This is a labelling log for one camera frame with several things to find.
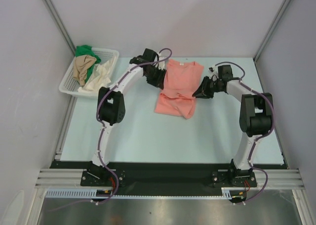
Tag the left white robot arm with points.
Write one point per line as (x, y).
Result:
(111, 105)

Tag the green t shirt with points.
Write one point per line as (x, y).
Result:
(87, 50)

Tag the aluminium corner post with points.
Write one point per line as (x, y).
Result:
(272, 28)
(52, 10)

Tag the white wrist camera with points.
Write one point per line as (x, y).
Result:
(213, 71)
(161, 65)

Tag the white plastic basket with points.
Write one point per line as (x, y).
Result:
(70, 86)

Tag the cream white t shirt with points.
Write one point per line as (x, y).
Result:
(100, 77)

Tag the beige t shirt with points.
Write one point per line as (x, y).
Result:
(80, 67)

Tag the left aluminium corner post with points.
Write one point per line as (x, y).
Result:
(52, 10)

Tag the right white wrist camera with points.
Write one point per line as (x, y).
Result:
(213, 71)

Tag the white slotted cable duct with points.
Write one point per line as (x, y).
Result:
(224, 193)

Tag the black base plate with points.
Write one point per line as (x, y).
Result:
(165, 179)

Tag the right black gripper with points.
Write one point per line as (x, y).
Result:
(210, 86)

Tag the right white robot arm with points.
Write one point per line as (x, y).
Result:
(256, 121)

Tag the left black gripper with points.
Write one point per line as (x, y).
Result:
(158, 81)

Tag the aluminium frame rail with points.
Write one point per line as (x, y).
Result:
(72, 178)

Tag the pink t shirt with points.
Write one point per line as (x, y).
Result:
(182, 79)

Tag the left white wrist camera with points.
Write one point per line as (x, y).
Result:
(161, 65)

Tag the right aluminium corner post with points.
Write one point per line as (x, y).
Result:
(272, 28)

